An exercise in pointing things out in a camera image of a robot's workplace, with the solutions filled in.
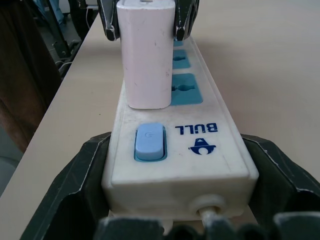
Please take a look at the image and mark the black metal stand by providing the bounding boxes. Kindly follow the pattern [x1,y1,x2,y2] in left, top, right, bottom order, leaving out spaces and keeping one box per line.
[37,0,85,66]

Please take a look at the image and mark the white power strip blue sockets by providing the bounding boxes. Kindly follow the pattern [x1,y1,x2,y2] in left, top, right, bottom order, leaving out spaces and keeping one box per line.
[101,36,260,221]

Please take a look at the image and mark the white charger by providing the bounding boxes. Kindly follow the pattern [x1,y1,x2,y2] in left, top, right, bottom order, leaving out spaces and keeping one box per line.
[116,0,176,110]

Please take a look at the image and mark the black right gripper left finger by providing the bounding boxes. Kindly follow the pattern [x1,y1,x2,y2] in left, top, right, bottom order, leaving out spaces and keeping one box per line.
[24,131,112,240]

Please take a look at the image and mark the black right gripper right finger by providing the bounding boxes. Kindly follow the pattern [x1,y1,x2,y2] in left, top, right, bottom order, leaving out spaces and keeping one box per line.
[240,133,320,240]

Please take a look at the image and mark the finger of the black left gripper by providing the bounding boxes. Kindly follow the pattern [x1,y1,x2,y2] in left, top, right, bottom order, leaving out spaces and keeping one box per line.
[173,0,201,42]
[96,0,121,41]

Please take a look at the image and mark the brown curtain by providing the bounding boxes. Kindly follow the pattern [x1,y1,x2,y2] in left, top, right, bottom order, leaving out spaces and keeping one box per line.
[0,0,62,154]

